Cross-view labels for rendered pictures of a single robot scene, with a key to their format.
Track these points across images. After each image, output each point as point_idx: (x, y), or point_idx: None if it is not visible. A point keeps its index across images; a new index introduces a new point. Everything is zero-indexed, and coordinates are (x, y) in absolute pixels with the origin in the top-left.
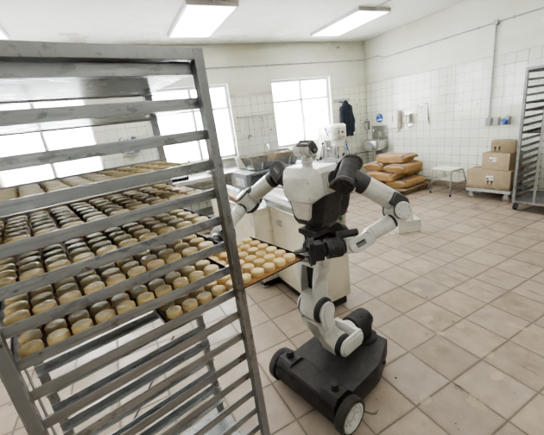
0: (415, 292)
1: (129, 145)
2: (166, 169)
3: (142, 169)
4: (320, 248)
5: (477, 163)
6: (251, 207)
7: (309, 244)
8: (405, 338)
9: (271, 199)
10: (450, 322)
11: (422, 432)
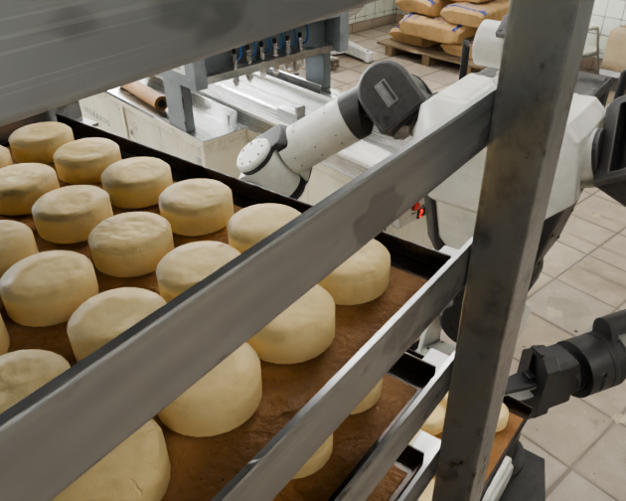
0: (551, 318)
1: (165, 360)
2: (333, 390)
3: (78, 281)
4: (569, 376)
5: (622, 17)
6: (286, 193)
7: (547, 373)
8: (556, 435)
9: (251, 110)
10: None
11: None
